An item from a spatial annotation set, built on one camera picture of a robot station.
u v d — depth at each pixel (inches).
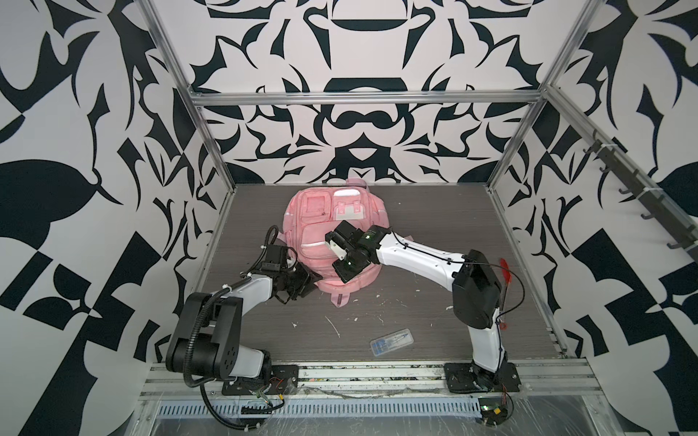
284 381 28.7
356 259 25.6
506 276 36.1
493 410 28.0
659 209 21.6
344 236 26.8
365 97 37.2
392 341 31.4
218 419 27.0
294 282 31.9
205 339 17.2
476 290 19.5
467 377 29.3
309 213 40.4
